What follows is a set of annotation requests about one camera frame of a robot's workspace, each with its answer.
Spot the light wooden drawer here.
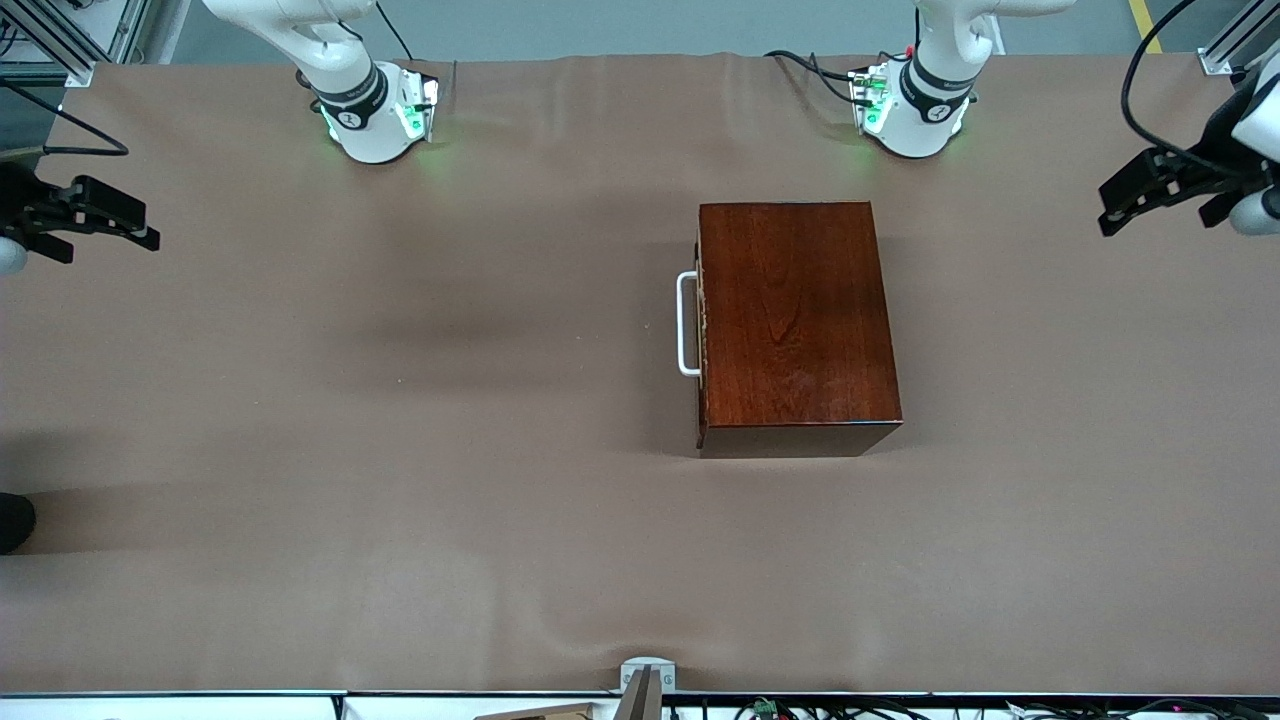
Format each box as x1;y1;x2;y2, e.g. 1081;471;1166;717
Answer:
676;235;709;446

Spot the yellow floor tape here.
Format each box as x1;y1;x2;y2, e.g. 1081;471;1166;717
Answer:
1128;0;1166;54

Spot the black round object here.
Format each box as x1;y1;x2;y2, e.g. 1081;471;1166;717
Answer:
0;493;36;556

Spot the dark red wooden cabinet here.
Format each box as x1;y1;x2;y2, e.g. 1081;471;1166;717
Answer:
695;200;903;459

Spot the brown table cover sheet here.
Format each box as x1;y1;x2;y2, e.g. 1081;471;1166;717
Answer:
0;52;1280;696

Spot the white table edge profile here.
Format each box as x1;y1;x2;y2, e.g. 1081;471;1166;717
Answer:
0;690;621;720

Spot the wooden board piece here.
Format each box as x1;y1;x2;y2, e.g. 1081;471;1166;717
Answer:
473;702;601;720

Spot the aluminium profile frame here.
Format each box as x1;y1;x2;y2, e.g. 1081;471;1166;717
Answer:
0;0;151;86
1198;0;1280;83

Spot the black base cable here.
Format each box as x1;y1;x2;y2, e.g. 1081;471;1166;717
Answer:
765;50;881;106
375;0;421;63

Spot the grey metal bracket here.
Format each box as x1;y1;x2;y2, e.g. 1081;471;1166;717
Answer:
620;657;676;693

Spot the camera stand post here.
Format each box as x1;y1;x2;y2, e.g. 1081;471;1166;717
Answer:
612;668;663;720

